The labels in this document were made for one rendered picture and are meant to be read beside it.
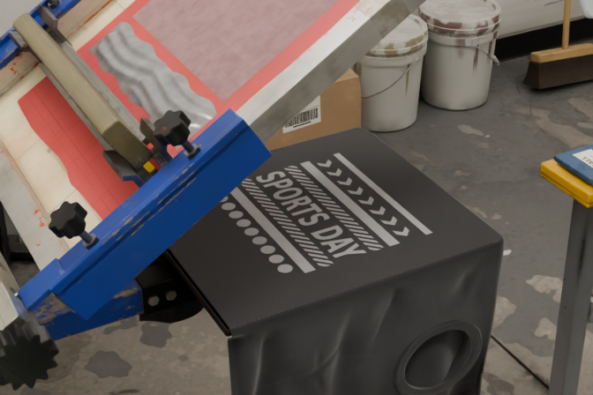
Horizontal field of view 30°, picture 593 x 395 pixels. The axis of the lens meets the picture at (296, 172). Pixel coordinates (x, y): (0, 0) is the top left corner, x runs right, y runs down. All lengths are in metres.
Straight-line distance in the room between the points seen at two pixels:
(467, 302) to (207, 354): 1.35
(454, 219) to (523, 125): 2.41
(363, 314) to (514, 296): 1.62
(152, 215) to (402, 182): 0.69
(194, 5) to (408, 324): 0.59
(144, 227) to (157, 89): 0.29
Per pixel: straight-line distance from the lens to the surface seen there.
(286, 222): 1.79
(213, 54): 1.53
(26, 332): 1.26
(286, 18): 1.50
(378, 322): 1.71
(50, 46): 1.59
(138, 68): 1.61
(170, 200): 1.31
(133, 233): 1.31
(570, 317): 2.13
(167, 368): 3.00
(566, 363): 2.20
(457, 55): 4.16
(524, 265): 3.41
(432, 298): 1.74
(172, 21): 1.66
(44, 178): 1.58
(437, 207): 1.84
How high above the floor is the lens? 1.91
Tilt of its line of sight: 30 degrees down
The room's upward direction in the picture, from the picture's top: 1 degrees counter-clockwise
